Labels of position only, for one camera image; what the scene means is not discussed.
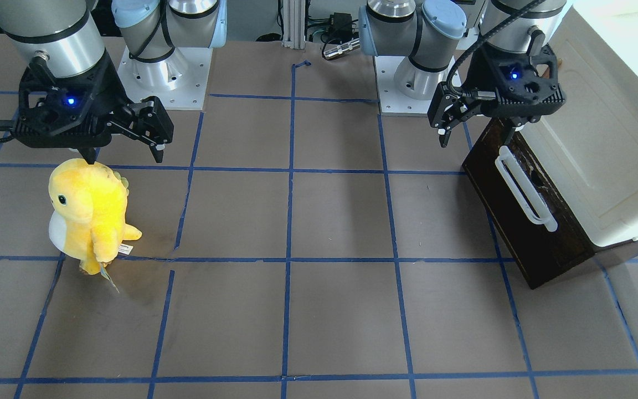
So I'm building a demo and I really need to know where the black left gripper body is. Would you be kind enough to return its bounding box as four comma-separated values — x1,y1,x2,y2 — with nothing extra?
457,86,499,118

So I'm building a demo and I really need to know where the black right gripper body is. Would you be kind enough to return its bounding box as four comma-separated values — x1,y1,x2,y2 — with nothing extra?
96,101,156,140

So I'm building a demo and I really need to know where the white drawer handle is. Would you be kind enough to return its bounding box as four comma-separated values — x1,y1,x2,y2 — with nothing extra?
495,146,559,232

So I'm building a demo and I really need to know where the dark brown wooden drawer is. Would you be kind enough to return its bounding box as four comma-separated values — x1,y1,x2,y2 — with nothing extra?
462,119,601,289

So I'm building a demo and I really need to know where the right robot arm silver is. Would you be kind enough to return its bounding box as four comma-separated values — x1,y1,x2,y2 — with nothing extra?
0,1,227,164

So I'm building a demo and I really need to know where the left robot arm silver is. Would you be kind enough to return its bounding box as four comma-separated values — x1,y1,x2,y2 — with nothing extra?
358,1,570,147

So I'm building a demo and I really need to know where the yellow plush dinosaur toy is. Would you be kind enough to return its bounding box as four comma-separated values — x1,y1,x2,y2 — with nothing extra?
48,157,142,275

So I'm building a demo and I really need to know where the cream white plastic cabinet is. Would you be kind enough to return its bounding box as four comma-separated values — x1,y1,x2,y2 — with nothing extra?
523,1,638,247

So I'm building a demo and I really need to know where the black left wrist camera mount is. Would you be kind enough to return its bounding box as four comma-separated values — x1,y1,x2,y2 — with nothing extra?
461,44,565,119

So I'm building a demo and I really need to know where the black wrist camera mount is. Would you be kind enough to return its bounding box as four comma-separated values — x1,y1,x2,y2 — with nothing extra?
461,44,565,119
11,50,129,149

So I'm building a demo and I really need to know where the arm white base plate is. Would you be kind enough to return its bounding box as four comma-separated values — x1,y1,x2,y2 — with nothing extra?
374,56,454,117
117,48,213,110

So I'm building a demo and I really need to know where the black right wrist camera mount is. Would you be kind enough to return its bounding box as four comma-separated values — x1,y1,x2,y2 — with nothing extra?
11,50,129,149

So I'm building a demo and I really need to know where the aluminium frame post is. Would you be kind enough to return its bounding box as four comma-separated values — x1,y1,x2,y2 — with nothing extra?
281,0,306,50

